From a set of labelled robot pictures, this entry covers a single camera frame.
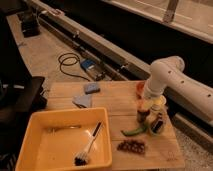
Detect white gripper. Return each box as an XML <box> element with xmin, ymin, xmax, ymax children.
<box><xmin>142</xmin><ymin>93</ymin><xmax>160</xmax><ymax>108</ymax></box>

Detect orange apple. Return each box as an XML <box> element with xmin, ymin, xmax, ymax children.
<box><xmin>140</xmin><ymin>106</ymin><xmax>150</xmax><ymax>112</ymax></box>

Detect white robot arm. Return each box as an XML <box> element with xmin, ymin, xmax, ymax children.
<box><xmin>142</xmin><ymin>56</ymin><xmax>213</xmax><ymax>127</ymax></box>

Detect small metal cup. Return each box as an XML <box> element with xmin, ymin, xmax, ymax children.
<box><xmin>137</xmin><ymin>110</ymin><xmax>150</xmax><ymax>123</ymax></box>

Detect clear bottle with yellow cap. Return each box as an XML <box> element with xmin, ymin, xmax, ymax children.
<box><xmin>149</xmin><ymin>95</ymin><xmax>166</xmax><ymax>135</ymax></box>

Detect orange bowl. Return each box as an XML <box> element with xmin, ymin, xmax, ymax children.
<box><xmin>136</xmin><ymin>82</ymin><xmax>145</xmax><ymax>99</ymax></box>

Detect green pepper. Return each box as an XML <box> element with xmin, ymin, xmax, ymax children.
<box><xmin>121</xmin><ymin>126</ymin><xmax>147</xmax><ymax>137</ymax></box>

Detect bunch of dark grapes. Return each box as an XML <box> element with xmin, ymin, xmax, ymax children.
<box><xmin>117</xmin><ymin>139</ymin><xmax>145</xmax><ymax>155</ymax></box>

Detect blue sponge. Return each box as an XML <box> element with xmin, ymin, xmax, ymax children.
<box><xmin>84</xmin><ymin>83</ymin><xmax>100</xmax><ymax>94</ymax></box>

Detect blue folded cloth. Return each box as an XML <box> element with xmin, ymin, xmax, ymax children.
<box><xmin>72</xmin><ymin>95</ymin><xmax>92</xmax><ymax>108</ymax></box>

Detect blue box on floor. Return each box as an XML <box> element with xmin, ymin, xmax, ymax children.
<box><xmin>80</xmin><ymin>59</ymin><xmax>95</xmax><ymax>70</ymax></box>

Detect dish brush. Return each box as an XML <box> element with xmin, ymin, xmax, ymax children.
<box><xmin>74</xmin><ymin>122</ymin><xmax>102</xmax><ymax>166</ymax></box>

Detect yellow plastic tub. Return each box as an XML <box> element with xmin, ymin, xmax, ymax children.
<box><xmin>15</xmin><ymin>108</ymin><xmax>112</xmax><ymax>171</ymax></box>

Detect black chair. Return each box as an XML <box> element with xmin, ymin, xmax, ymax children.
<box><xmin>0</xmin><ymin>76</ymin><xmax>47</xmax><ymax>155</ymax></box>

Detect black device on floor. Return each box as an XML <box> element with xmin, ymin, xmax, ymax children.
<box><xmin>21</xmin><ymin>17</ymin><xmax>40</xmax><ymax>37</ymax></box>

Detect metal rail beam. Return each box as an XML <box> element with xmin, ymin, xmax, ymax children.
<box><xmin>26</xmin><ymin>0</ymin><xmax>213</xmax><ymax>137</ymax></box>

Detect black cable on floor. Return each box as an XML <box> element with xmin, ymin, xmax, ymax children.
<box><xmin>57</xmin><ymin>52</ymin><xmax>92</xmax><ymax>82</ymax></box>

